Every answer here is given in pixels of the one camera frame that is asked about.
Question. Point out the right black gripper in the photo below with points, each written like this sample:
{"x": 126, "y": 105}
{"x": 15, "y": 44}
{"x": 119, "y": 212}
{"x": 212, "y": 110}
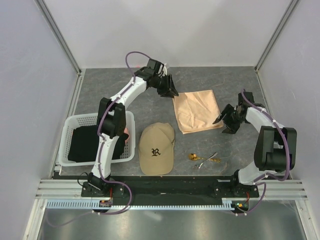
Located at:
{"x": 232, "y": 128}

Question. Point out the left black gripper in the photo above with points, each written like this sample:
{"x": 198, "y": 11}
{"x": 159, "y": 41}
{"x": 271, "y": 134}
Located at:
{"x": 169, "y": 82}

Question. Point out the peach satin napkin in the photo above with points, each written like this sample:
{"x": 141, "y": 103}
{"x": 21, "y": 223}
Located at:
{"x": 196, "y": 111}

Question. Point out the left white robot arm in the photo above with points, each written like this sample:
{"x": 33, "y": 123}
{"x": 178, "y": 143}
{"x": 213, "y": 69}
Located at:
{"x": 111, "y": 118}

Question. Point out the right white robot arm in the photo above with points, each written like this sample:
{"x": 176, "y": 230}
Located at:
{"x": 275, "y": 151}

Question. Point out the gold spoon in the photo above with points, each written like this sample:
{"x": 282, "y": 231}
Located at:
{"x": 213, "y": 157}

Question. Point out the tan baseball cap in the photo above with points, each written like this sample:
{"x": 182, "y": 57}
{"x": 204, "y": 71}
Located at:
{"x": 156, "y": 149}

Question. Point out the pink item in basket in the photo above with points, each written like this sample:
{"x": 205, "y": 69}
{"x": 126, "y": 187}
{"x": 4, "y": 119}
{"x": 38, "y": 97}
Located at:
{"x": 126, "y": 131}

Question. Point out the silver fork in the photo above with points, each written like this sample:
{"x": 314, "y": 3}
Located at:
{"x": 198, "y": 166}

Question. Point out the white plastic basket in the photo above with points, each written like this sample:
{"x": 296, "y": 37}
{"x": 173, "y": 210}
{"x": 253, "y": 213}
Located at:
{"x": 76, "y": 121}

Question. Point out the black folded cloth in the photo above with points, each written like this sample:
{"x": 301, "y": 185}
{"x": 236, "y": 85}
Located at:
{"x": 85, "y": 142}

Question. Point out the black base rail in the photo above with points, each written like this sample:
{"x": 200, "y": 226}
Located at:
{"x": 216, "y": 187}

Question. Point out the right aluminium frame post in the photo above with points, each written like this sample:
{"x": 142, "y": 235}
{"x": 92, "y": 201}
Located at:
{"x": 276, "y": 33}

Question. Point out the aluminium frame post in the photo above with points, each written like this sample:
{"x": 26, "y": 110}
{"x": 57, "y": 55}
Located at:
{"x": 58, "y": 34}
{"x": 276, "y": 33}

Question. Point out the left aluminium frame post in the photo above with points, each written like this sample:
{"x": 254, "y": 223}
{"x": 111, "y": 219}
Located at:
{"x": 58, "y": 34}

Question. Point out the white cable duct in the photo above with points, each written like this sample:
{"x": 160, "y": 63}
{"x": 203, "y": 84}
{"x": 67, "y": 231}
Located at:
{"x": 90, "y": 204}

